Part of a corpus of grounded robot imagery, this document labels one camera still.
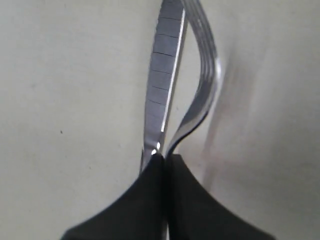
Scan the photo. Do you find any silver table knife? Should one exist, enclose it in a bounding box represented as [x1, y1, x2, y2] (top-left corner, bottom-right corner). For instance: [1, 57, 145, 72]
[139, 0, 187, 171]

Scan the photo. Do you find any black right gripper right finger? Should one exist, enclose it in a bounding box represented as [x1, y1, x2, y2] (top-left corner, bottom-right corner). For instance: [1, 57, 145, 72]
[165, 154, 273, 240]

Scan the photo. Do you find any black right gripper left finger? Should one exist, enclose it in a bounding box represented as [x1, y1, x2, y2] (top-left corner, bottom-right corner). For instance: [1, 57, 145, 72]
[62, 154, 165, 240]

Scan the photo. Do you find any silver fork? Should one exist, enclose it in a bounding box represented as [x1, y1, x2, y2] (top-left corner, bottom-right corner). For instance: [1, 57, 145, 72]
[165, 0, 221, 157]

